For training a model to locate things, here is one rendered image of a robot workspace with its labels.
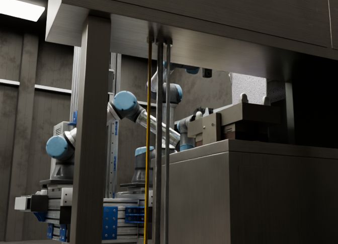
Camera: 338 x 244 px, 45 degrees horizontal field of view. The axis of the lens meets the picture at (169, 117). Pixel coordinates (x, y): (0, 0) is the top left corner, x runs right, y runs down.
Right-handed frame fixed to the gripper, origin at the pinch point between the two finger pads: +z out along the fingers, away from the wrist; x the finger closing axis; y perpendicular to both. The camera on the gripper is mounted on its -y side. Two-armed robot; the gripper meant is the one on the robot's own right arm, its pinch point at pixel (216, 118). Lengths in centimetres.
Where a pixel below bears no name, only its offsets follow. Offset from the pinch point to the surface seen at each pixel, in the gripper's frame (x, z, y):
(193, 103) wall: 320, -625, 184
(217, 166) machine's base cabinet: -26, 43, -27
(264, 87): -0.3, 36.4, 5.1
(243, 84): -0.3, 22.5, 10.3
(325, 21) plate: -3, 71, 17
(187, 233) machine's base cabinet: -26, 22, -50
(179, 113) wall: 313, -680, 173
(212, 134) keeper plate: -22.0, 33.4, -14.6
